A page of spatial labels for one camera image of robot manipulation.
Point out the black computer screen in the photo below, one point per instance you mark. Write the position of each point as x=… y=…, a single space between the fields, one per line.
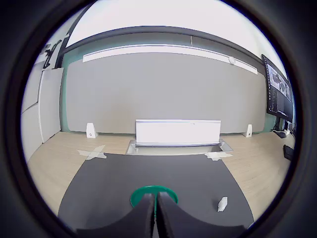
x=278 y=94

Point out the dark grey mat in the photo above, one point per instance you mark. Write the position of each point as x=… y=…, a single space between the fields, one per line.
x=111 y=186

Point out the small white bracket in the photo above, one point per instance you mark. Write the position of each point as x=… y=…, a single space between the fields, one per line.
x=248 y=131
x=91 y=130

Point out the round white knob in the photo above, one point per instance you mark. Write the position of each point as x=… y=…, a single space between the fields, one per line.
x=232 y=60

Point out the white partition panel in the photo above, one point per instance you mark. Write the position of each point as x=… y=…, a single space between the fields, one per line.
x=50 y=106
x=31 y=99

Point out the round green lid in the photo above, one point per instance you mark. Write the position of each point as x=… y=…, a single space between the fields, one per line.
x=136 y=196

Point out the black desk device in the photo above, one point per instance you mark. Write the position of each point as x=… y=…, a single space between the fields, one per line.
x=288 y=151

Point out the small white plastic terminal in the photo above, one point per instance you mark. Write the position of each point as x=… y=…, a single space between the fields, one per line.
x=222 y=204

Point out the grey partition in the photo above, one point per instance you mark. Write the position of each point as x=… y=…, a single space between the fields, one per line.
x=161 y=94

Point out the white tape piece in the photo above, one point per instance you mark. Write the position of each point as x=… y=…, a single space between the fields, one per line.
x=92 y=154
x=218 y=155

